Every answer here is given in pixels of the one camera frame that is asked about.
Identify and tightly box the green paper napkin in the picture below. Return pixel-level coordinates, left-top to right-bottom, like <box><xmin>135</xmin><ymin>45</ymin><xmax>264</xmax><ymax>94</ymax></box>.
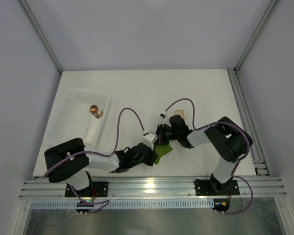
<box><xmin>154</xmin><ymin>144</ymin><xmax>173</xmax><ymax>165</ymax></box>

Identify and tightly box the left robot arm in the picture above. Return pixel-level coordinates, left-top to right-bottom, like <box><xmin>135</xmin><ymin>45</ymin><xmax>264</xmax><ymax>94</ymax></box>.
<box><xmin>44</xmin><ymin>138</ymin><xmax>158</xmax><ymax>191</ymax></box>

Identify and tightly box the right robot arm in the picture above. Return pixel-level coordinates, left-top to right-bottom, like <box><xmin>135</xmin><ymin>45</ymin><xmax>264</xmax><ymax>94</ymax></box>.
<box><xmin>155</xmin><ymin>115</ymin><xmax>253</xmax><ymax>195</ymax></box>

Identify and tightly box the white rolled napkin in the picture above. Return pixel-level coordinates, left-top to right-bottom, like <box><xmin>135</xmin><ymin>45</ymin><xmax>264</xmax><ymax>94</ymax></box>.
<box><xmin>84</xmin><ymin>116</ymin><xmax>101</xmax><ymax>145</ymax></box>

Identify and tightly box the beige utensil tray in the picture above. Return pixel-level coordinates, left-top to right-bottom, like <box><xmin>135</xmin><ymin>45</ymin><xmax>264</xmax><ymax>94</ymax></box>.
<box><xmin>174</xmin><ymin>109</ymin><xmax>185</xmax><ymax>120</ymax></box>

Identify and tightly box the copper round ball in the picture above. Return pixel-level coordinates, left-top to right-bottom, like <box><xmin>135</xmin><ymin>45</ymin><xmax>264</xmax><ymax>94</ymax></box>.
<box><xmin>90</xmin><ymin>105</ymin><xmax>98</xmax><ymax>115</ymax></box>

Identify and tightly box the white plastic basket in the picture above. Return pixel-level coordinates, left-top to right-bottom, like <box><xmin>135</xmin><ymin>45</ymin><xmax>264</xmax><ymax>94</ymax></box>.
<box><xmin>44</xmin><ymin>88</ymin><xmax>110</xmax><ymax>148</ymax></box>

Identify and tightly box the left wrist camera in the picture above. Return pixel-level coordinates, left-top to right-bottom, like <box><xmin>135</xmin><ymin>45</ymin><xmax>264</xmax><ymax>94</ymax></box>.
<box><xmin>142</xmin><ymin>131</ymin><xmax>158</xmax><ymax>150</ymax></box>

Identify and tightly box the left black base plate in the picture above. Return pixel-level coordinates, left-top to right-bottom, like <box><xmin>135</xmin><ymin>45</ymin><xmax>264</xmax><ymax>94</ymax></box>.
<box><xmin>64</xmin><ymin>181</ymin><xmax>109</xmax><ymax>198</ymax></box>

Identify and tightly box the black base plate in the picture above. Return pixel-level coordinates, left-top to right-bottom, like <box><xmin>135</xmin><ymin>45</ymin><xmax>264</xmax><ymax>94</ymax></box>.
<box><xmin>194</xmin><ymin>179</ymin><xmax>240</xmax><ymax>196</ymax></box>
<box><xmin>64</xmin><ymin>181</ymin><xmax>109</xmax><ymax>198</ymax></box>

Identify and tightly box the white slotted cable duct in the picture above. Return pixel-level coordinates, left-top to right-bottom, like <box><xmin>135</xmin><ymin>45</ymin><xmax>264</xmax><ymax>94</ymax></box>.
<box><xmin>30</xmin><ymin>198</ymin><xmax>215</xmax><ymax>210</ymax></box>

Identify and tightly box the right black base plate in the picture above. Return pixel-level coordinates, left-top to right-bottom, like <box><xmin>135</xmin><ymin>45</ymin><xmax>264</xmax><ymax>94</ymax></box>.
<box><xmin>194</xmin><ymin>179</ymin><xmax>240</xmax><ymax>196</ymax></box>

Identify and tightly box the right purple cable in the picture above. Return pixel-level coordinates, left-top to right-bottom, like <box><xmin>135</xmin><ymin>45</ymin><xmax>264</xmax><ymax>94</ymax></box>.
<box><xmin>163</xmin><ymin>98</ymin><xmax>254</xmax><ymax>215</ymax></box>

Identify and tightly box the purple cable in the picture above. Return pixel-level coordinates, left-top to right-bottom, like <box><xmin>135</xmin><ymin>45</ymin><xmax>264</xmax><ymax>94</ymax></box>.
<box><xmin>43</xmin><ymin>107</ymin><xmax>147</xmax><ymax>178</ymax></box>
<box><xmin>163</xmin><ymin>98</ymin><xmax>254</xmax><ymax>215</ymax></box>

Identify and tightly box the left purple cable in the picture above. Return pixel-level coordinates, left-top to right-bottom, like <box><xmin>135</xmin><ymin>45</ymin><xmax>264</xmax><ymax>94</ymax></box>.
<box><xmin>43</xmin><ymin>107</ymin><xmax>147</xmax><ymax>178</ymax></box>

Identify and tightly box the right aluminium frame rail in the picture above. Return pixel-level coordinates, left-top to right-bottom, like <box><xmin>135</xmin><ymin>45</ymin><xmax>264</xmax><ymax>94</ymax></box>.
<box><xmin>227</xmin><ymin>68</ymin><xmax>271</xmax><ymax>177</ymax></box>

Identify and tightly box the aluminium front rail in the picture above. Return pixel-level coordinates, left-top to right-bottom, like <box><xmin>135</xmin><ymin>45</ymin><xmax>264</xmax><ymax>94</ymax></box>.
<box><xmin>19</xmin><ymin>176</ymin><xmax>287</xmax><ymax>199</ymax></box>

